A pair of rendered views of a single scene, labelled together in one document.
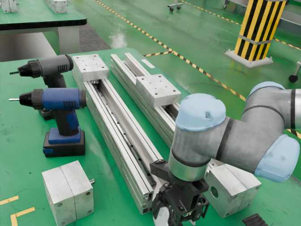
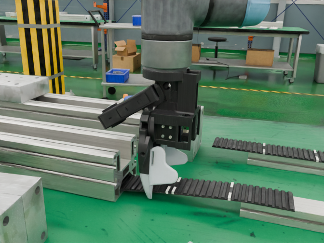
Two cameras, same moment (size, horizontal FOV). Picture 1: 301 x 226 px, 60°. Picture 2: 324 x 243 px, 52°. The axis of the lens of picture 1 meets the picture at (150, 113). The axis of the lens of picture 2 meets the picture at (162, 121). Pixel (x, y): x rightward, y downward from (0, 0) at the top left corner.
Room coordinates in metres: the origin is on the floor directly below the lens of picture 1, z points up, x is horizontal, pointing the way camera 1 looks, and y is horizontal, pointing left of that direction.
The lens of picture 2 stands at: (0.00, 0.26, 1.09)
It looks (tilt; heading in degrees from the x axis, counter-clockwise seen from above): 20 degrees down; 316
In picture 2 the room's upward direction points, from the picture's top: 1 degrees clockwise
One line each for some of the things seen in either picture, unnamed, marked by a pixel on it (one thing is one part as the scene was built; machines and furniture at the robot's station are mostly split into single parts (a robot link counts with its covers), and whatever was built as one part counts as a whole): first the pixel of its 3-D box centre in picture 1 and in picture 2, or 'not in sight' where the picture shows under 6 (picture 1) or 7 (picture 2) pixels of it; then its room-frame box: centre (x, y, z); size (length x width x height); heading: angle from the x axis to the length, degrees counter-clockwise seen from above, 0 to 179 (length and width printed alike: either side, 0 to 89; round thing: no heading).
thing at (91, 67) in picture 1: (90, 69); not in sight; (0.98, 0.27, 0.87); 0.16 x 0.11 x 0.07; 30
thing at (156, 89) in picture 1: (156, 92); (9, 91); (0.86, -0.02, 0.87); 0.16 x 0.11 x 0.07; 30
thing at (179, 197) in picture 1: (183, 191); (169, 106); (0.35, -0.09, 0.94); 0.09 x 0.08 x 0.12; 30
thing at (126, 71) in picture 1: (155, 103); (12, 110); (0.86, -0.02, 0.82); 0.80 x 0.10 x 0.09; 30
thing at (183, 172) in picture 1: (190, 160); (167, 54); (0.36, -0.09, 1.02); 0.08 x 0.08 x 0.05
